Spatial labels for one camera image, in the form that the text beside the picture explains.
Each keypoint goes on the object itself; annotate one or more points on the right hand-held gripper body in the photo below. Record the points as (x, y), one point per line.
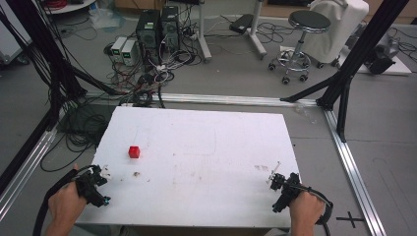
(285, 191)

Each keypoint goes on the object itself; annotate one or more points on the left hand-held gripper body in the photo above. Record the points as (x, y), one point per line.
(89, 188)

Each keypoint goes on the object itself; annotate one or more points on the person's right hand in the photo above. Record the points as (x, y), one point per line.
(307, 208)

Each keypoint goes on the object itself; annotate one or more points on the person's left hand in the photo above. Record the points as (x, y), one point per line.
(65, 205)

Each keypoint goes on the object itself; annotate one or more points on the red cube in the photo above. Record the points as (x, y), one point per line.
(134, 152)

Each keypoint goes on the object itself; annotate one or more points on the white power supply unit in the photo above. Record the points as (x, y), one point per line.
(118, 47)
(129, 52)

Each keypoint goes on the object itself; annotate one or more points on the black round swivel stool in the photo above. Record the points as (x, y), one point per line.
(300, 42)

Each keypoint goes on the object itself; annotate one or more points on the grey table leg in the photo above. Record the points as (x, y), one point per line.
(203, 32)
(257, 32)

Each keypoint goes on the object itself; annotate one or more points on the black computer tower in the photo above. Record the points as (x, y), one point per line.
(148, 32)
(170, 28)

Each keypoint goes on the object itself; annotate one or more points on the black flat box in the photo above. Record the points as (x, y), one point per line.
(241, 23)

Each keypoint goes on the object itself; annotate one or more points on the white cloth cover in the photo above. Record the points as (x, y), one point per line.
(337, 29)

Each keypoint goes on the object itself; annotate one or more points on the clear plastic bag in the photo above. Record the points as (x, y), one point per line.
(105, 18)

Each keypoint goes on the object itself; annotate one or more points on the black device on white board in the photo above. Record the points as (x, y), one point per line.
(382, 57)

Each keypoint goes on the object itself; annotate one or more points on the white round table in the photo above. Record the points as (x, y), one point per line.
(69, 5)

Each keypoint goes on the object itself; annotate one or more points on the aluminium floor rail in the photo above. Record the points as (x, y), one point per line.
(352, 170)
(236, 99)
(23, 164)

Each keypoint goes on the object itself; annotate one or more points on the black metal frame post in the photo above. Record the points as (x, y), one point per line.
(357, 62)
(42, 52)

